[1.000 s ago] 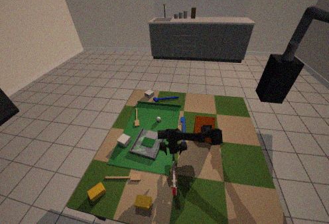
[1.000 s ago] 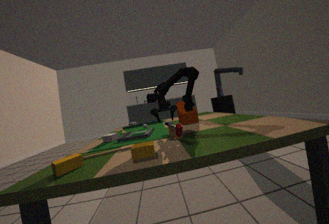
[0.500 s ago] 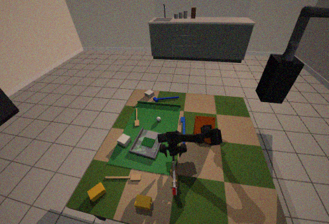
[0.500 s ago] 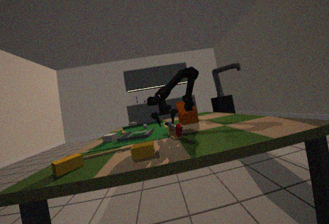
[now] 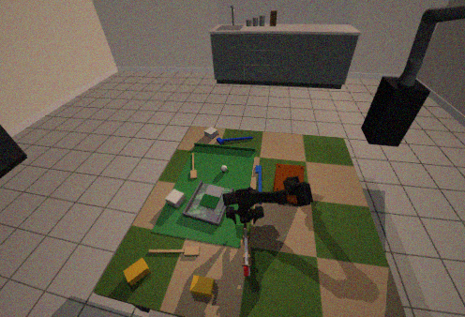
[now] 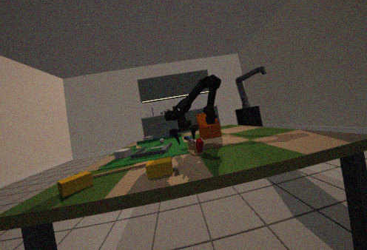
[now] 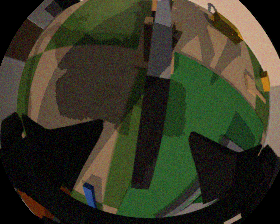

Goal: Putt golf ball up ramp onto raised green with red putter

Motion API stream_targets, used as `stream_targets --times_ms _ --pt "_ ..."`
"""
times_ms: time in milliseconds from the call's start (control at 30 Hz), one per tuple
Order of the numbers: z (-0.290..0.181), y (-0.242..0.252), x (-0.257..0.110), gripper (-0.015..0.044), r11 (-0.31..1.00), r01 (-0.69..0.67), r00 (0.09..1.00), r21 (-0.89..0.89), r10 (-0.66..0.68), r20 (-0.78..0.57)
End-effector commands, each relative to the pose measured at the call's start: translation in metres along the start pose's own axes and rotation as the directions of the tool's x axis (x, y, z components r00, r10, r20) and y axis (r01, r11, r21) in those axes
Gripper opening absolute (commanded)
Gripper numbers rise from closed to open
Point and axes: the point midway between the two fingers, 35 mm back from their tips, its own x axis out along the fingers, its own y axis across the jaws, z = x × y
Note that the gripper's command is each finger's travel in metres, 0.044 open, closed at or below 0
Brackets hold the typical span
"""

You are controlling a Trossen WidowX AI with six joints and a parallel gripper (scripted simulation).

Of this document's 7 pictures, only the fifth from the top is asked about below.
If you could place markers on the yellow rectangular block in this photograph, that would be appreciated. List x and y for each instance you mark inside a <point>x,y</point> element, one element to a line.
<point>136,271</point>
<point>202,286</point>

